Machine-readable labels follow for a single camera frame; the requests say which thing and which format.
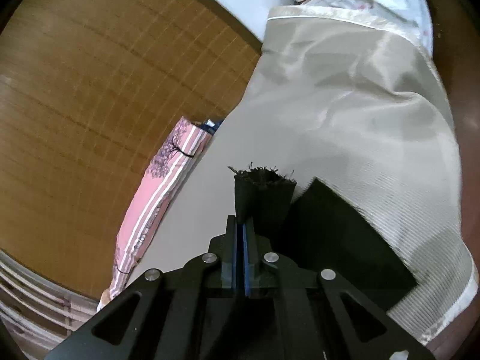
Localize black pants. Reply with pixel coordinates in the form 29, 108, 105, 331
233, 166, 417, 311

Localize pink striped baby pillow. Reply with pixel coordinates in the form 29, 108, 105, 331
97, 117, 220, 311

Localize beige textured bed sheet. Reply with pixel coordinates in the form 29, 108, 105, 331
133, 6, 479, 344

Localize wooden headboard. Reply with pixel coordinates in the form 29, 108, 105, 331
1, 0, 260, 298

